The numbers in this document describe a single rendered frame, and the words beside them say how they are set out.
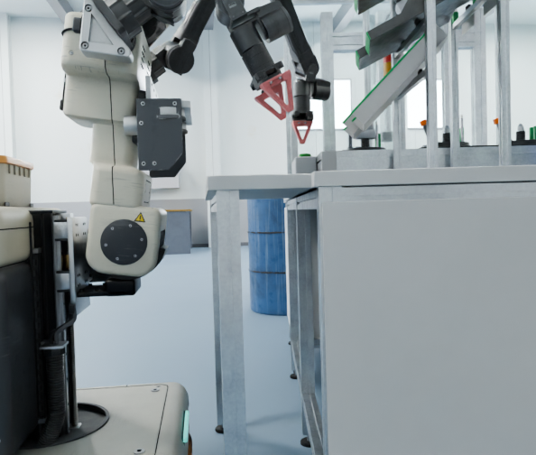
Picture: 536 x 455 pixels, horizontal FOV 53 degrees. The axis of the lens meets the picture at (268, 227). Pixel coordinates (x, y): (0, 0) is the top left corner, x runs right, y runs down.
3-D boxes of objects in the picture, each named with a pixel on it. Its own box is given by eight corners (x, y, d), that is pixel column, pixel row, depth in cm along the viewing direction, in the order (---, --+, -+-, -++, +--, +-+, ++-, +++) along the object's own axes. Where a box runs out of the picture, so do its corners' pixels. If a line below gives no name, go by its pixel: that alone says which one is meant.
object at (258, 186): (207, 190, 105) (207, 175, 105) (204, 200, 194) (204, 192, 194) (540, 182, 113) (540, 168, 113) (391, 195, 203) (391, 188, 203)
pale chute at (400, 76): (364, 125, 129) (350, 112, 130) (364, 132, 142) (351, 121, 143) (448, 34, 125) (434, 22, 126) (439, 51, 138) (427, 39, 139)
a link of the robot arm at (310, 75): (296, 58, 177) (309, 63, 170) (325, 62, 183) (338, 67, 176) (289, 94, 182) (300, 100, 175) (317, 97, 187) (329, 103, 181)
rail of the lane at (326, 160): (322, 184, 161) (321, 148, 160) (301, 193, 250) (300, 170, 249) (340, 183, 161) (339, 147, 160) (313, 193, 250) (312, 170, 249)
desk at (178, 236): (193, 248, 1188) (192, 209, 1185) (192, 254, 1029) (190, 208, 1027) (155, 249, 1178) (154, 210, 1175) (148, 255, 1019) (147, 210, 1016)
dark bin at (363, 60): (359, 59, 144) (346, 34, 144) (359, 70, 157) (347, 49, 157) (457, 4, 139) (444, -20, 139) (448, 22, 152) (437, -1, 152)
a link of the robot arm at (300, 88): (290, 80, 179) (299, 76, 174) (307, 82, 182) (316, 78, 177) (290, 101, 179) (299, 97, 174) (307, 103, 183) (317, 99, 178)
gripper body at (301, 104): (309, 122, 183) (309, 100, 183) (313, 116, 173) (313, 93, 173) (291, 122, 183) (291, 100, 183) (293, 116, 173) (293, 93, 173)
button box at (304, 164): (295, 175, 175) (295, 156, 175) (291, 179, 196) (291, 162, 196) (317, 174, 175) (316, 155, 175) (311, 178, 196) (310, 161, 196)
